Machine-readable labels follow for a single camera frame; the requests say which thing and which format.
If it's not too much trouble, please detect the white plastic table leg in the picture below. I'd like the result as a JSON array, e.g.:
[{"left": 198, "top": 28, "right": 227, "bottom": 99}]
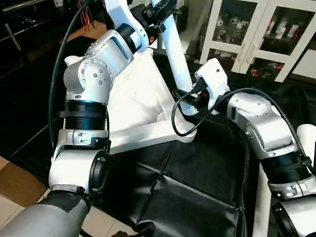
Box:
[
  {"left": 296, "top": 123, "right": 316, "bottom": 155},
  {"left": 151, "top": 0, "right": 198, "bottom": 117},
  {"left": 252, "top": 172, "right": 273, "bottom": 237}
]

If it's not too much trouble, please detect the white plastic table top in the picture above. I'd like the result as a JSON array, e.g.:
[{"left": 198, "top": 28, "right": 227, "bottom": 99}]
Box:
[{"left": 64, "top": 47, "right": 198, "bottom": 155}]

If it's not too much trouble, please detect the white glass door cabinet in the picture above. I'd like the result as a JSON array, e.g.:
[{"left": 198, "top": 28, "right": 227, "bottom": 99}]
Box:
[{"left": 200, "top": 0, "right": 316, "bottom": 83}]

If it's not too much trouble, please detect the black work mat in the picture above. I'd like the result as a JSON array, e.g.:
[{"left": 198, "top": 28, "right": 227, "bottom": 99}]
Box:
[{"left": 0, "top": 32, "right": 316, "bottom": 237}]

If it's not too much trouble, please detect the white drawer unit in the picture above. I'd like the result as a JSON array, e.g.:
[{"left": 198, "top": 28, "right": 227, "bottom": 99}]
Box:
[{"left": 294, "top": 52, "right": 316, "bottom": 80}]

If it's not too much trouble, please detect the brown flat cardboard sheet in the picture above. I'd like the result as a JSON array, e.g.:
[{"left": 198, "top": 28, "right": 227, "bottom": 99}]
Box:
[{"left": 0, "top": 157, "right": 48, "bottom": 208}]

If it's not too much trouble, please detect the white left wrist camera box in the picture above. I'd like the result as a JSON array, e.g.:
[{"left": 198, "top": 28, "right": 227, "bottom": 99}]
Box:
[{"left": 105, "top": 0, "right": 149, "bottom": 53}]

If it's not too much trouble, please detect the red cable bundle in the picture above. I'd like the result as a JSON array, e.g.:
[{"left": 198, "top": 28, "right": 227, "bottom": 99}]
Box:
[{"left": 79, "top": 0, "right": 95, "bottom": 28}]

